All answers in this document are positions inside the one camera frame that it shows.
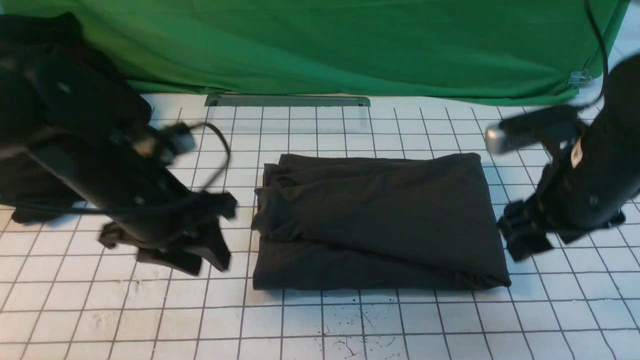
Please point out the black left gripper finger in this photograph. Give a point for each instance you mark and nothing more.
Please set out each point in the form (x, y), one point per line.
(209, 244)
(177, 260)

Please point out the green backdrop cloth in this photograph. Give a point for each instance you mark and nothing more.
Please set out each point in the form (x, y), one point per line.
(498, 52)

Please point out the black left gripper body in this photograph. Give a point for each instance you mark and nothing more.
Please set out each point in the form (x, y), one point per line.
(153, 210)

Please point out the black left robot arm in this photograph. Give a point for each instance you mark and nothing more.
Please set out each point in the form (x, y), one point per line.
(94, 135)

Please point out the gray long-sleeved shirt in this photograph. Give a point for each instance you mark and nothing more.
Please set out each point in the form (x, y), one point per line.
(377, 223)

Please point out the black cloth pile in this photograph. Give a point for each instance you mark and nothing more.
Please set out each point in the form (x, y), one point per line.
(24, 40)

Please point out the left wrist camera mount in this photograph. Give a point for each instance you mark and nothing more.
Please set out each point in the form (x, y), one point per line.
(163, 144)

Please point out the gray metal bar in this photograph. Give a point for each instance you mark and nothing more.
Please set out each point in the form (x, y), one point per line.
(244, 100)

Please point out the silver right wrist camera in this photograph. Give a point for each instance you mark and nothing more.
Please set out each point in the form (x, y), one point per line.
(550, 126)

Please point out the blue binder clip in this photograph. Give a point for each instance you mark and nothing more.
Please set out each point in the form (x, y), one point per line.
(579, 79)

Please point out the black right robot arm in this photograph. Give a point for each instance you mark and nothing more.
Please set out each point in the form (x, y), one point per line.
(594, 168)

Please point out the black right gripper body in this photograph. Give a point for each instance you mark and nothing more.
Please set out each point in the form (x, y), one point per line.
(569, 202)

